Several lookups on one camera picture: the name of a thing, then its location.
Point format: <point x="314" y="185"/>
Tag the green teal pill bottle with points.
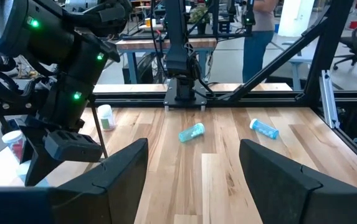
<point x="192" y="132"/>

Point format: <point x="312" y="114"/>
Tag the orange cup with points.
<point x="148" y="22"/>

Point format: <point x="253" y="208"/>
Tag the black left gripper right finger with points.
<point x="284" y="196"/>

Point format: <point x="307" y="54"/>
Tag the red pill bottle white cap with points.
<point x="14" y="146"/>

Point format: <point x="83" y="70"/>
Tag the potted green plant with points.
<point x="200" y="15"/>

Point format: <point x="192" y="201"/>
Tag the person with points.
<point x="259" y="46"/>

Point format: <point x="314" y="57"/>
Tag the white pillar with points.
<point x="295" y="15"/>

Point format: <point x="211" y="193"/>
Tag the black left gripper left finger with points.
<point x="112" y="193"/>

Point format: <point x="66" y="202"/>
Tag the silver aluminium bracket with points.
<point x="329" y="99"/>

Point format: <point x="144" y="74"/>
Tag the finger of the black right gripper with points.
<point x="72" y="146"/>

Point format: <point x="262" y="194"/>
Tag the wooden table blue legs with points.
<point x="140" y="45"/>

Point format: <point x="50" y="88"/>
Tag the black box blue labels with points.
<point x="352" y="146"/>

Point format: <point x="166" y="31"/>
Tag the black background robot arm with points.
<point x="248" y="15"/>

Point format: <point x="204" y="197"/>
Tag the blue pill bottle white cap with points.
<point x="263" y="128"/>

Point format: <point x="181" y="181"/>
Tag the light blue bench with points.
<point x="296" y="74"/>

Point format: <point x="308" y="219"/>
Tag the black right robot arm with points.
<point x="176" y="46"/>

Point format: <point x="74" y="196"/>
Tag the white bottle green label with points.
<point x="106" y="119"/>

